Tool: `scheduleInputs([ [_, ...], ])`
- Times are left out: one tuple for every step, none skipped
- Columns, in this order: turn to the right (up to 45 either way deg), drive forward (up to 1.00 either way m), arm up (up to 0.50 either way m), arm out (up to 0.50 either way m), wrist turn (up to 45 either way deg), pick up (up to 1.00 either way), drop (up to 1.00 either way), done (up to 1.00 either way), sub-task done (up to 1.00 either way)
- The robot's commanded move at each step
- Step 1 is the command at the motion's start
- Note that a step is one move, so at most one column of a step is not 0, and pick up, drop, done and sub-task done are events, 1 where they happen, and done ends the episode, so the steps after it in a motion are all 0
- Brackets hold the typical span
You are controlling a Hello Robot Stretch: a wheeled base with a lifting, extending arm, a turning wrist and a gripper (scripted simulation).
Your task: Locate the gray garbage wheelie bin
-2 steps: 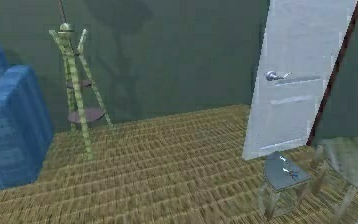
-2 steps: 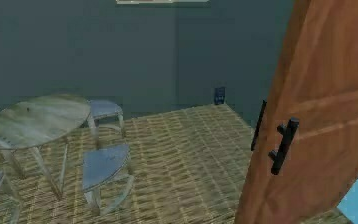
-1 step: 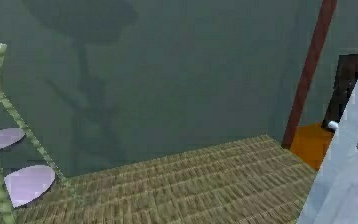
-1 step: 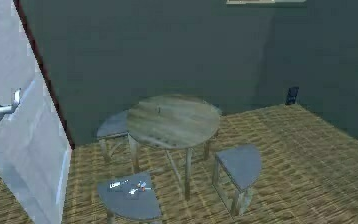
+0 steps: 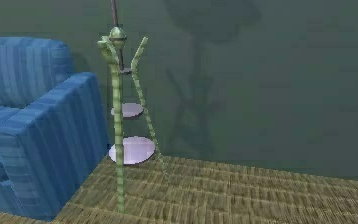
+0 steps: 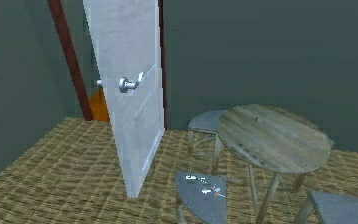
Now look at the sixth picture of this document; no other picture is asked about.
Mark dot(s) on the grey wooden stool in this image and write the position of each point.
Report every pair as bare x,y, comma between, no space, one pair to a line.
203,200
207,121
315,160
340,208

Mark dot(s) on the white room door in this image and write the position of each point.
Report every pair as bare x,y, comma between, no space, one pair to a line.
130,43

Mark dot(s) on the round wooden table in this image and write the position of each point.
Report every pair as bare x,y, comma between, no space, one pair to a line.
273,140

